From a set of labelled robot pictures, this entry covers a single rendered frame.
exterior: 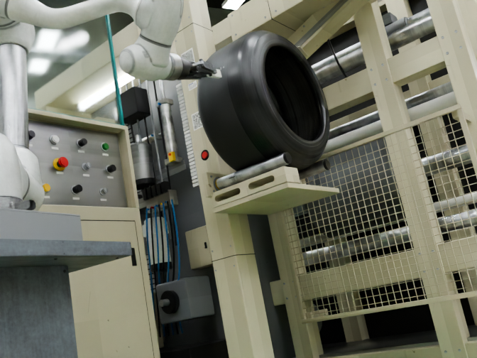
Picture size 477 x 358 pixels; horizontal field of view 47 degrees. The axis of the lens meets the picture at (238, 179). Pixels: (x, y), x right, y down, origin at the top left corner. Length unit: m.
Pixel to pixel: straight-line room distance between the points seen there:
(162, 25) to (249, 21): 1.01
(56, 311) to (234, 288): 0.86
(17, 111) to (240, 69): 0.77
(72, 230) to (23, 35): 0.75
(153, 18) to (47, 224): 0.66
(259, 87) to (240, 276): 0.74
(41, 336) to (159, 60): 0.85
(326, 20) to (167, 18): 1.05
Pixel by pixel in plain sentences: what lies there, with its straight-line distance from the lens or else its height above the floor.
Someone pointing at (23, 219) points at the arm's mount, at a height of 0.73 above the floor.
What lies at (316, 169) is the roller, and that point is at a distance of 2.21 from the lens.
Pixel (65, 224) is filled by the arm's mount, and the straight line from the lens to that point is 1.61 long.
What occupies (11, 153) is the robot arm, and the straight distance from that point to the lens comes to 1.66.
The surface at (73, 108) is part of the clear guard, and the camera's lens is 2.34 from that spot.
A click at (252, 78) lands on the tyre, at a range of 1.98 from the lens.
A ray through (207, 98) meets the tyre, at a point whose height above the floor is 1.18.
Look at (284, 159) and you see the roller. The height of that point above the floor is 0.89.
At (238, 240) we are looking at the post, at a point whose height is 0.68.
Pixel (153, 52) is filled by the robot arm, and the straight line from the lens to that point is 1.70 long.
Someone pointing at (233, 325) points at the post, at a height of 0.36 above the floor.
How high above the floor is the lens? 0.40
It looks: 14 degrees up
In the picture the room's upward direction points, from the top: 11 degrees counter-clockwise
